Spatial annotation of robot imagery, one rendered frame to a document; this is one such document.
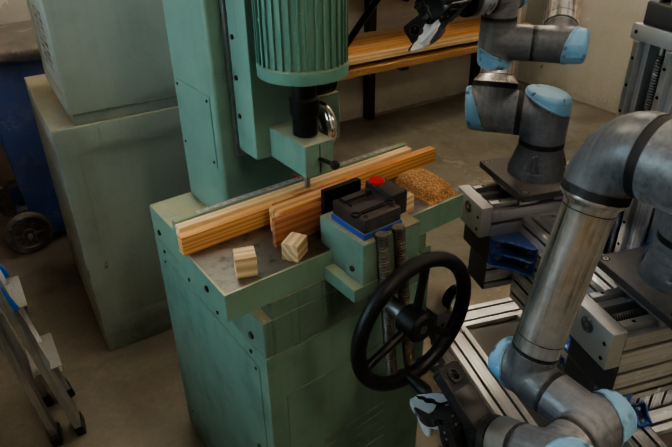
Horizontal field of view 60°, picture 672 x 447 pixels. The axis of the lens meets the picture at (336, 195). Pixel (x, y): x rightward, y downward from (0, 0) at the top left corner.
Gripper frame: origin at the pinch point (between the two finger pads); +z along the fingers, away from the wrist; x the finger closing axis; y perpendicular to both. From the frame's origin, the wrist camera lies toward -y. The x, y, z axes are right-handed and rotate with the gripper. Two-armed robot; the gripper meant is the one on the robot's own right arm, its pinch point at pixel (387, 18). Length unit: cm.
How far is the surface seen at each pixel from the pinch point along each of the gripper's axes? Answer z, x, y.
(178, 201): 28, 1, -69
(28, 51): 33, -101, -152
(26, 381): 73, 23, -121
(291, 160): 15.8, 12.2, -27.2
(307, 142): 14.1, 11.4, -21.3
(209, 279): 41, 28, -28
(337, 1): 10.0, -4.1, 1.6
